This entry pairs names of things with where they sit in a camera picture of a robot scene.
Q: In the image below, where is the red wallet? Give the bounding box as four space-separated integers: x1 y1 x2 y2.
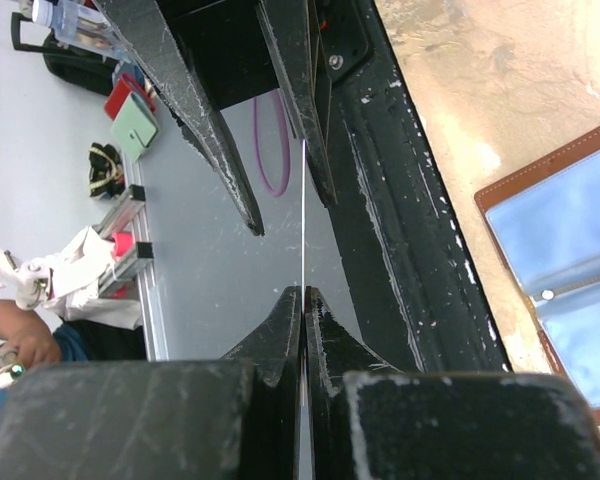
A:
104 73 156 120

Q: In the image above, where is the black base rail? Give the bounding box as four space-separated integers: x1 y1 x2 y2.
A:
317 1 511 372

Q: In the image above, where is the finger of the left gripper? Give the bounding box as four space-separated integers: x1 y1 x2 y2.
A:
96 1 265 236
256 0 337 206

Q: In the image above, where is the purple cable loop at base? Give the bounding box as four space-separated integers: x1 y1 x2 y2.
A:
252 89 292 197

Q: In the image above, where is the black yellow strap bundle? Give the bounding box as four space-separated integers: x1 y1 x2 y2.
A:
87 142 126 200

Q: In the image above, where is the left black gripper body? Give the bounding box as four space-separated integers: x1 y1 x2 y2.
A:
158 0 279 109

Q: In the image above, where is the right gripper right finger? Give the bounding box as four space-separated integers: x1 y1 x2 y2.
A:
305 287 399 479

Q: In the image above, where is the operator hand in background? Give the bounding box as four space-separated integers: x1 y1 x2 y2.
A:
0 300 62 369

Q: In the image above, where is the aluminium frame rail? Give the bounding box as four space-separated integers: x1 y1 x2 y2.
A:
94 156 168 361

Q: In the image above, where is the plastic water bottle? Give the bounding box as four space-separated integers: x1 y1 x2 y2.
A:
31 0 125 60

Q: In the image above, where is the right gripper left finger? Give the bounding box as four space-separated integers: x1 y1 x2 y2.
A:
223 286 300 479

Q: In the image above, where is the brown leather card holder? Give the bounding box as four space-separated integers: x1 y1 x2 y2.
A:
474 126 600 424

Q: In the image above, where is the black backpack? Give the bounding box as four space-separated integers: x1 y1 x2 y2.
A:
10 12 117 97

